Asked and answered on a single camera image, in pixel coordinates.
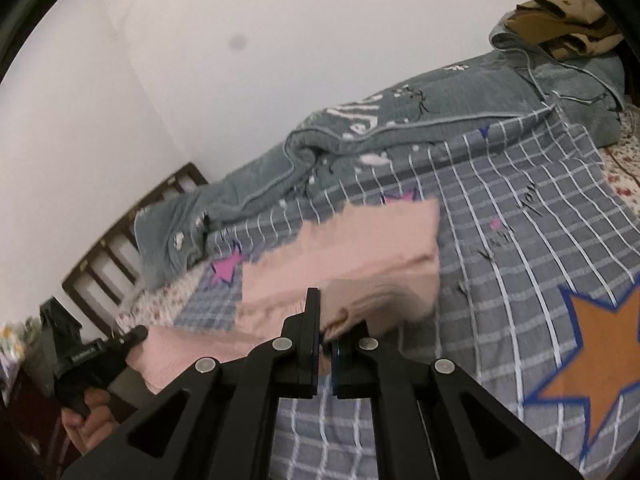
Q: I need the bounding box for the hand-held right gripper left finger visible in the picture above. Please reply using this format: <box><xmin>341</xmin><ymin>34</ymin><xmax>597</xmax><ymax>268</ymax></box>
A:
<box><xmin>60</xmin><ymin>287</ymin><xmax>321</xmax><ymax>480</ymax></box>

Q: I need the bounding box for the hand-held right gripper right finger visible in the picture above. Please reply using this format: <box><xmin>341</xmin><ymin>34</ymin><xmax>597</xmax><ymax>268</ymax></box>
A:
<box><xmin>330</xmin><ymin>320</ymin><xmax>586</xmax><ymax>480</ymax></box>

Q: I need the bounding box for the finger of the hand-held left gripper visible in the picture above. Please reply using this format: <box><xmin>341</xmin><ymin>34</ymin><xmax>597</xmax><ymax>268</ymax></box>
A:
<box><xmin>120</xmin><ymin>325</ymin><xmax>149</xmax><ymax>361</ymax></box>

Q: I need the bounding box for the pink knit sweater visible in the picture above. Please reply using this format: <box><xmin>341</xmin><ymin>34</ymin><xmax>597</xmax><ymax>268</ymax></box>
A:
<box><xmin>135</xmin><ymin>199</ymin><xmax>442</xmax><ymax>392</ymax></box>

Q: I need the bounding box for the person's left hand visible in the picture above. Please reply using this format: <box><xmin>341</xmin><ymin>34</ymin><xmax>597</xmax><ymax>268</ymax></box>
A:
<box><xmin>62</xmin><ymin>390</ymin><xmax>121</xmax><ymax>459</ymax></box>

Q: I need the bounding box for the floral bed sheet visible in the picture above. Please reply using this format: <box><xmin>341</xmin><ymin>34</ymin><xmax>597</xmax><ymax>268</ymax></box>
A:
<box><xmin>116</xmin><ymin>107</ymin><xmax>640</xmax><ymax>341</ymax></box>

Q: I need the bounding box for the dark wooden headboard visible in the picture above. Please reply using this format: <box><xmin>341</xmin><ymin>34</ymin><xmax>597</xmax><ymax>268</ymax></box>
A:
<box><xmin>62</xmin><ymin>162</ymin><xmax>209</xmax><ymax>337</ymax></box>

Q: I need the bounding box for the grey checked star duvet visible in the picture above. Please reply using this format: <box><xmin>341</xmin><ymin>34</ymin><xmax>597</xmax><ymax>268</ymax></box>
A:
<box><xmin>172</xmin><ymin>107</ymin><xmax>640</xmax><ymax>480</ymax></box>

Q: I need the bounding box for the brown jacket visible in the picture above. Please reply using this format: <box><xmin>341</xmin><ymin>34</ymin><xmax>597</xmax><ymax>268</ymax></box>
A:
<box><xmin>504</xmin><ymin>0</ymin><xmax>626</xmax><ymax>59</ymax></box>

